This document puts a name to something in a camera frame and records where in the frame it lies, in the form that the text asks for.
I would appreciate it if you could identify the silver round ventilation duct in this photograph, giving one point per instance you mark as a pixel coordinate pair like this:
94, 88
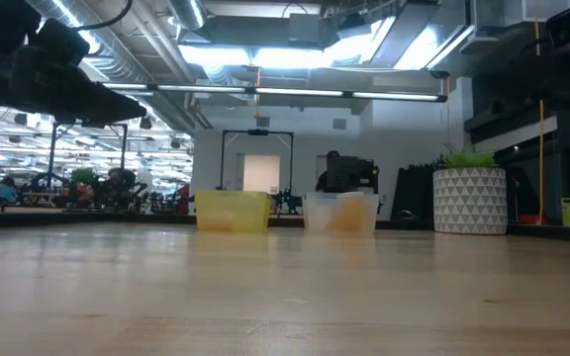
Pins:
186, 12

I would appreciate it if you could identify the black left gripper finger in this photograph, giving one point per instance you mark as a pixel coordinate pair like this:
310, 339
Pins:
112, 105
87, 123

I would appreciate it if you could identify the yellow translucent plastic bin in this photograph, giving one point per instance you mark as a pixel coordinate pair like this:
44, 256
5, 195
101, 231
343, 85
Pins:
233, 210

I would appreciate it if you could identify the grey square wall vent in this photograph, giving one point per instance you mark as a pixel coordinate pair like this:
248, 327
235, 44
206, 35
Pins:
262, 121

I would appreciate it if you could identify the long ceiling light bar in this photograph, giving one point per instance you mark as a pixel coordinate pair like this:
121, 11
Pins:
275, 91

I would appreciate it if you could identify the tall black metal frame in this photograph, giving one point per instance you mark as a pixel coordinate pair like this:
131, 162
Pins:
122, 148

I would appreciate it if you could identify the clear translucent plastic bin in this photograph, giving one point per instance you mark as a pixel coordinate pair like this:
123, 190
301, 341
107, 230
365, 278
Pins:
322, 212

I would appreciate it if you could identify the green leafy background plant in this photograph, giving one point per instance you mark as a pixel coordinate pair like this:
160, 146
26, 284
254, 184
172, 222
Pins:
83, 176

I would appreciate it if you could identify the yellow-green small canister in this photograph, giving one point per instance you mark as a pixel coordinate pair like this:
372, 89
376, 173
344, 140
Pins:
568, 211

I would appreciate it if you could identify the black metal frame stand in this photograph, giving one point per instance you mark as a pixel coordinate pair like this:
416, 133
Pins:
256, 132

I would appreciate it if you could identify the white triangle-patterned planter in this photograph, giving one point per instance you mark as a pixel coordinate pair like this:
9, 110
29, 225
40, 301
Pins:
469, 200

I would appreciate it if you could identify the black background robot arms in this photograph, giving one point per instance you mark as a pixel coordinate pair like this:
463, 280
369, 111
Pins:
287, 200

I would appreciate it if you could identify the seated person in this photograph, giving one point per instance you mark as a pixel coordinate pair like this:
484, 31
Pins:
5, 191

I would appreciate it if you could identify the black ribbed panel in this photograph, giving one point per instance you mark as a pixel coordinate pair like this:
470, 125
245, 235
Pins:
413, 193

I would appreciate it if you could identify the green spiky plant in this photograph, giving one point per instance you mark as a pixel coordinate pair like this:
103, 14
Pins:
465, 159

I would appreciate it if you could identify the dark display on stand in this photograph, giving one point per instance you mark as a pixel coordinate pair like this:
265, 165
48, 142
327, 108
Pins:
351, 174

